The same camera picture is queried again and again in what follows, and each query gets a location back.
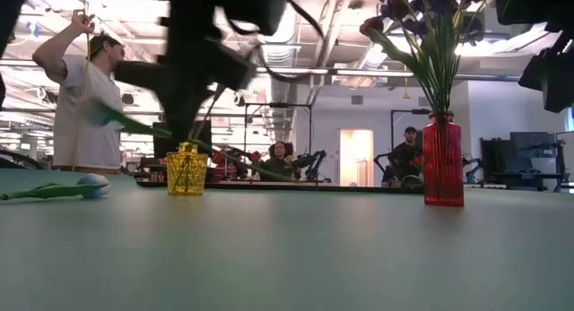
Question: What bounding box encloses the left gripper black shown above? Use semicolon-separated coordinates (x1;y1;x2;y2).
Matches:
114;28;257;143

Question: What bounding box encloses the purple artificial flower bunch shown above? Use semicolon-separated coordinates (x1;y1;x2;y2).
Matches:
375;0;488;116

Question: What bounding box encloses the red glass vase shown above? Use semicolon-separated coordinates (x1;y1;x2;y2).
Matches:
422;112;465;208

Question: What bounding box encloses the yellow glass vase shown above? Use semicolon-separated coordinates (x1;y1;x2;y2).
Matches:
166;140;210;197

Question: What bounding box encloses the black monitor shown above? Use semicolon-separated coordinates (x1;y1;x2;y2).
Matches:
152;119;213;160

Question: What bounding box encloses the dark computer monitor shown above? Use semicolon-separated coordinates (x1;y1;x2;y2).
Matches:
509;131;557;174

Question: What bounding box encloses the person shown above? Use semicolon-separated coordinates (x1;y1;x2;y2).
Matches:
31;9;126;176
258;141;293;183
387;125;426;186

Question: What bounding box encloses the lit doorway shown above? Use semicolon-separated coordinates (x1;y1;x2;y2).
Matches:
339;129;375;187

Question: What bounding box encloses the teal table mat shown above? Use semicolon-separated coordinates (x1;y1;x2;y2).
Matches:
0;168;574;311

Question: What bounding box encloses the black metal rig frame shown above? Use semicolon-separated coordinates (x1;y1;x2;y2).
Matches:
243;102;314;168
390;108;431;186

